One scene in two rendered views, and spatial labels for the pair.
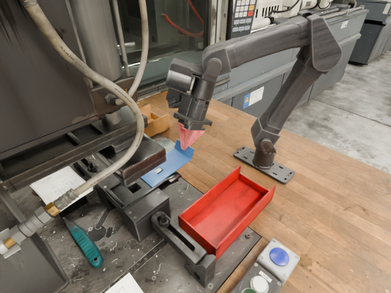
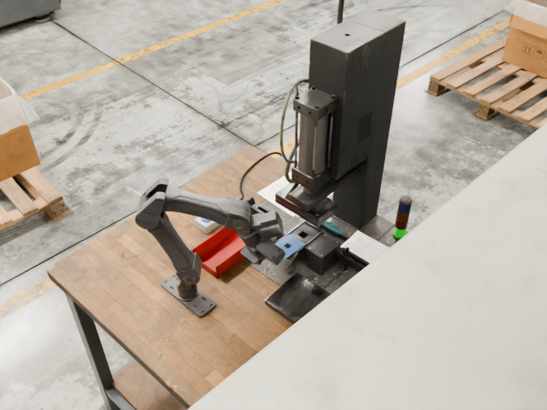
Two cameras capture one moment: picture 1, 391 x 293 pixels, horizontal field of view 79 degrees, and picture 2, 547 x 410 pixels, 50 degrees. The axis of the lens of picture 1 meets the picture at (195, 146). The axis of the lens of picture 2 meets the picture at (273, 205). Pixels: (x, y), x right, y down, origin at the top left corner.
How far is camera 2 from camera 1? 2.02 m
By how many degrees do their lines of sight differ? 101
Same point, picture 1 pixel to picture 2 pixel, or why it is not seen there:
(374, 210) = (115, 255)
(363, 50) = not seen: outside the picture
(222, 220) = (237, 245)
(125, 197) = (307, 228)
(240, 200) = (220, 258)
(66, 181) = (367, 253)
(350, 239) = (150, 237)
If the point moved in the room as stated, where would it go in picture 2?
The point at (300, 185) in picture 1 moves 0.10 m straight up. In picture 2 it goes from (161, 274) to (157, 253)
